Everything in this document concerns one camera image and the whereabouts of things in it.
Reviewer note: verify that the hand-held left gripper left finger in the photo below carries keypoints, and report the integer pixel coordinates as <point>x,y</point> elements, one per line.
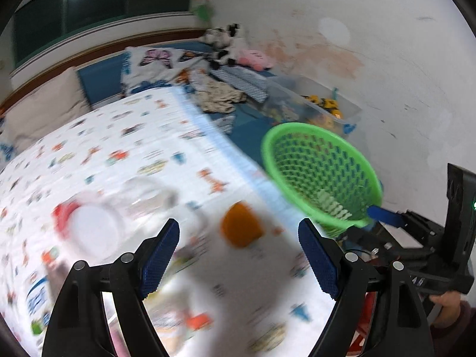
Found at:
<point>160,260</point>

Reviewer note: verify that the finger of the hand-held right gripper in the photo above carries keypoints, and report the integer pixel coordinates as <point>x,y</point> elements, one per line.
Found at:
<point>372,240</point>
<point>386,216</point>

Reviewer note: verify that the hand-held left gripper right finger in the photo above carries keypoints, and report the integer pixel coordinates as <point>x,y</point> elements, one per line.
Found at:
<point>319,264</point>

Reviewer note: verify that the white ribbed paper wrapper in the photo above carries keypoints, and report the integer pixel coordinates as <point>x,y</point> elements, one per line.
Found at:
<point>334,204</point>

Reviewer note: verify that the orange round object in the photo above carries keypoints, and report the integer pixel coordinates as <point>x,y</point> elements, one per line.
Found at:
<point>241,225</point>

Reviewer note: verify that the green plastic mesh basket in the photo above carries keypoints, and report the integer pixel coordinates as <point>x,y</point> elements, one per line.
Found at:
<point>316,163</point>

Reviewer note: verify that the person's right hand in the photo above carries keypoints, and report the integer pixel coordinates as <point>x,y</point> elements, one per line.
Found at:
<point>448,306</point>

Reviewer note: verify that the red wrapper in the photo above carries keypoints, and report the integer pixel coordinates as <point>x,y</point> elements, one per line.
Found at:
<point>63,219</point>

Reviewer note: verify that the yellow toy truck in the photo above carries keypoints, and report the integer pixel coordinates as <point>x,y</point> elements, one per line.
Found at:
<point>323,104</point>

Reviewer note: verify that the printed white tablecloth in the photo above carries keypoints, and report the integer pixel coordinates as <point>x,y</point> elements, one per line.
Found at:
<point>111,137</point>

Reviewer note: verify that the clear plastic storage box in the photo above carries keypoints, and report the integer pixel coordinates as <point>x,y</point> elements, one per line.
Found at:
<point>290,96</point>

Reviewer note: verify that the beige crumpled clothing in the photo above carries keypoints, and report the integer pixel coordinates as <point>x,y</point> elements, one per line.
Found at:
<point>219,95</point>

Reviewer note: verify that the blue bed sheet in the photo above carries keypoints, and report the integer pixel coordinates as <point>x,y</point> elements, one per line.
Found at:
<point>100,81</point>

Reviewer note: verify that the beige pillow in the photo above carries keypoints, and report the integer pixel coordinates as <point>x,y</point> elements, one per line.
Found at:
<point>44,108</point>

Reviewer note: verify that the white blue printed pillow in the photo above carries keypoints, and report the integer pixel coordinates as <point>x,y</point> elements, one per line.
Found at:
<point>6,145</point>

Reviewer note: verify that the grey striped cloth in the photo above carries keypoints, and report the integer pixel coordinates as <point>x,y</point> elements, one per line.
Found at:
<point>245,81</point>

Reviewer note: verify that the butterfly print pillow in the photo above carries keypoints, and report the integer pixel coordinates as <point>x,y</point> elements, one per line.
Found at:
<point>156,63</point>

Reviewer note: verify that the pink plush toy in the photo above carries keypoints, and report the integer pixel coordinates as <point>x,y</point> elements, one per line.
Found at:
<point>254,58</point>

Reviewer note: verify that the black and white plush toy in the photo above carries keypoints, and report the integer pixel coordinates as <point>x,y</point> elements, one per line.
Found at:
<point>223,42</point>

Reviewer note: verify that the dark window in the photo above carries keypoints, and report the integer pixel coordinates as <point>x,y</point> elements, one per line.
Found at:
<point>111,0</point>

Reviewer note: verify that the brown wooden rail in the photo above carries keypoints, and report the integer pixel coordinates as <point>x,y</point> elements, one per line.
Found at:
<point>93,50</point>

